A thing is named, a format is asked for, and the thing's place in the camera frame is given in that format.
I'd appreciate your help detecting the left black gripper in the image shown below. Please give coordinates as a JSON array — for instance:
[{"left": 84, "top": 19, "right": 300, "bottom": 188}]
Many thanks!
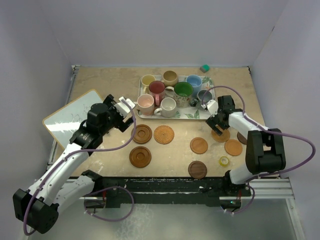
[{"left": 99, "top": 95, "right": 134, "bottom": 135}]

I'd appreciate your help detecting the light wood round coaster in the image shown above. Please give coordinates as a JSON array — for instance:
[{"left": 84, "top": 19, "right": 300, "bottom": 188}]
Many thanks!
[{"left": 190, "top": 137, "right": 209, "bottom": 154}]

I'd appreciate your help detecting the brown ringed wooden saucer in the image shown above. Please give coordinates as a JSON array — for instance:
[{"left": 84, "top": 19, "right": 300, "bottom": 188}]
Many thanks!
[{"left": 133, "top": 124, "right": 152, "bottom": 144}]

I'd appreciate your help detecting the large brown ringed saucer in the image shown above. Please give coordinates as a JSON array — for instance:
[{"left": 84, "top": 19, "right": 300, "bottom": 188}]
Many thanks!
[{"left": 129, "top": 146, "right": 152, "bottom": 168}]

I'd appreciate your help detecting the woven rattan coaster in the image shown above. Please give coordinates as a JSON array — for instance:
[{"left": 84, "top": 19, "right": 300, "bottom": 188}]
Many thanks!
[
  {"left": 211, "top": 127, "right": 230, "bottom": 143},
  {"left": 153, "top": 125, "right": 175, "bottom": 145}
]

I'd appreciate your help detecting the floral serving tray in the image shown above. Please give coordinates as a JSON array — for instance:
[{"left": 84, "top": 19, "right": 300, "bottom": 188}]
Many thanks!
[{"left": 137, "top": 75, "right": 215, "bottom": 121}]

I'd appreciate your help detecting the dark walnut round coaster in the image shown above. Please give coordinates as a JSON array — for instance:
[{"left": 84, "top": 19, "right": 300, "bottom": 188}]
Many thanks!
[{"left": 188, "top": 161, "right": 207, "bottom": 180}]

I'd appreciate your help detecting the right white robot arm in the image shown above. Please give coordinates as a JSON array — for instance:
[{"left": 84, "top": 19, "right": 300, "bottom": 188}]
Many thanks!
[{"left": 201, "top": 95, "right": 286, "bottom": 196}]

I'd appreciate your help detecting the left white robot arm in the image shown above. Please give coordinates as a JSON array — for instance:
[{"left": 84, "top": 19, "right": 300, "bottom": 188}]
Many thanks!
[{"left": 12, "top": 94, "right": 137, "bottom": 236}]

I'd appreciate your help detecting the grey cup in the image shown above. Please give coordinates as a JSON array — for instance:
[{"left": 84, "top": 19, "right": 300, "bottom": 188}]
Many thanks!
[{"left": 196, "top": 90, "right": 213, "bottom": 109}]

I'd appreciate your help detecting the right light wood coaster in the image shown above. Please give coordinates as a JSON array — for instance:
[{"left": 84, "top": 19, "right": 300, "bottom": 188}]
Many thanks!
[{"left": 224, "top": 139, "right": 243, "bottom": 156}]

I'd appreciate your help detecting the right dark wood coaster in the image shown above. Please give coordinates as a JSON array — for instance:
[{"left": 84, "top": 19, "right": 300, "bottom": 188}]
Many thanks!
[{"left": 237, "top": 132, "right": 247, "bottom": 145}]

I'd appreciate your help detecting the light blue cup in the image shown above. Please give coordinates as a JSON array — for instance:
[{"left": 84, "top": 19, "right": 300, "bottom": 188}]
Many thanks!
[{"left": 186, "top": 75, "right": 202, "bottom": 97}]

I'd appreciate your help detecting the tan wooden cup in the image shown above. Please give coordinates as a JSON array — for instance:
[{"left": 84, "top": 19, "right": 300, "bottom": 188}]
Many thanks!
[{"left": 162, "top": 70, "right": 179, "bottom": 87}]

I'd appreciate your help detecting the green floral mug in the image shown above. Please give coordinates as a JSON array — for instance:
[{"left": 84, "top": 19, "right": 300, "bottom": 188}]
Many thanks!
[{"left": 164, "top": 81, "right": 193, "bottom": 109}]

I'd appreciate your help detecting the yellow tape roll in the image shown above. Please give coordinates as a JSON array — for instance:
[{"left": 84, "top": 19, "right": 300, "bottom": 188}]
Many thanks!
[{"left": 218, "top": 156, "right": 229, "bottom": 167}]

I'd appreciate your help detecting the white beige mug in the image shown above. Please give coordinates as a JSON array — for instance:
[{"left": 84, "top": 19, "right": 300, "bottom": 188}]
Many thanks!
[{"left": 153, "top": 97, "right": 177, "bottom": 118}]

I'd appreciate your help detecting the yellow mug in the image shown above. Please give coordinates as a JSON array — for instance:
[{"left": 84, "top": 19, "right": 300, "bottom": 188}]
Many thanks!
[{"left": 140, "top": 74, "right": 156, "bottom": 94}]

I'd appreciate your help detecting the red pink mug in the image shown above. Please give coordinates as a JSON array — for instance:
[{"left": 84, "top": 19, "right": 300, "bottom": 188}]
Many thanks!
[{"left": 148, "top": 80, "right": 166, "bottom": 106}]

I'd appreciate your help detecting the green eraser block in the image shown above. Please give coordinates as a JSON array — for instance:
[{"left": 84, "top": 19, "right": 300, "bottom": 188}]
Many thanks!
[{"left": 199, "top": 64, "right": 210, "bottom": 73}]

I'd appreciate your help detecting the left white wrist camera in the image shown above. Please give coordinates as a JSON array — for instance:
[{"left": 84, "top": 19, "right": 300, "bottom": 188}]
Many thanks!
[{"left": 114, "top": 96, "right": 136, "bottom": 118}]

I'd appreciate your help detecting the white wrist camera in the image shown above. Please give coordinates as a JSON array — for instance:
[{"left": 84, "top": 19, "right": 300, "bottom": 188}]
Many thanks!
[
  {"left": 201, "top": 99, "right": 219, "bottom": 116},
  {"left": 114, "top": 96, "right": 136, "bottom": 118}
]

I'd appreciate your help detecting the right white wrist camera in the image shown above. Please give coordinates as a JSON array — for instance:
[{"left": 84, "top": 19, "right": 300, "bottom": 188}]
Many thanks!
[{"left": 201, "top": 99, "right": 219, "bottom": 116}]

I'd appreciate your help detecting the small whiteboard wooden frame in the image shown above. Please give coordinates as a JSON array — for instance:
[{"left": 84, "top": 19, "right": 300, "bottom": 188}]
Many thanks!
[{"left": 42, "top": 89, "right": 103, "bottom": 148}]

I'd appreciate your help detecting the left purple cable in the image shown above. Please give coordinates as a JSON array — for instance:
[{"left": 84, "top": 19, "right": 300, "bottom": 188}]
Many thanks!
[{"left": 22, "top": 99, "right": 138, "bottom": 236}]

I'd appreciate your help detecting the black aluminium base frame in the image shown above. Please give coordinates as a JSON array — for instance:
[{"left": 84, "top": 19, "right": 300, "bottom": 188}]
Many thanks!
[{"left": 29, "top": 172, "right": 293, "bottom": 210}]

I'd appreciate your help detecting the loose purple cable loop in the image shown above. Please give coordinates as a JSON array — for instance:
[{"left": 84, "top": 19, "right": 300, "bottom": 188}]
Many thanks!
[{"left": 83, "top": 186, "right": 135, "bottom": 222}]

